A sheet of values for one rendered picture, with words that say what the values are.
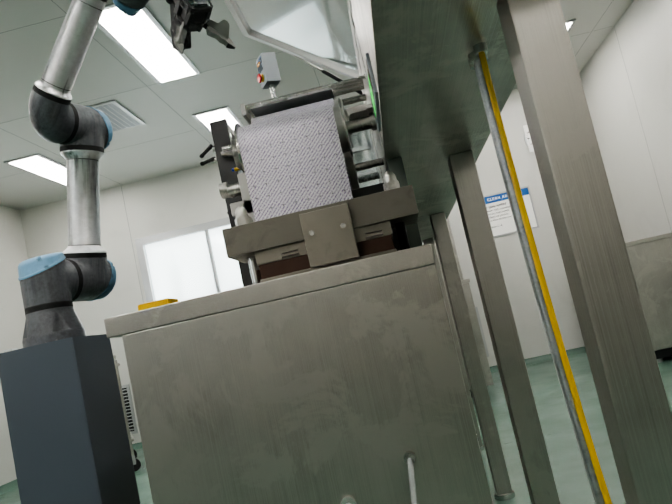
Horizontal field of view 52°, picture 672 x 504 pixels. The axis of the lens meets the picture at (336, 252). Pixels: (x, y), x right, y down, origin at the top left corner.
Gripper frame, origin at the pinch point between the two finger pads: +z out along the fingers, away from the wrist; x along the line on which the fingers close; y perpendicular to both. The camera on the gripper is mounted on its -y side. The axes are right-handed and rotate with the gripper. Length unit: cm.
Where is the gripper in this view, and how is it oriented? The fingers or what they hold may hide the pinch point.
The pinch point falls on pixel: (209, 53)
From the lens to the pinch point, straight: 179.5
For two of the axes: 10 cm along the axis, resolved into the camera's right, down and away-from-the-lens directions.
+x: 7.7, -2.6, 5.9
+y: 4.0, -5.3, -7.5
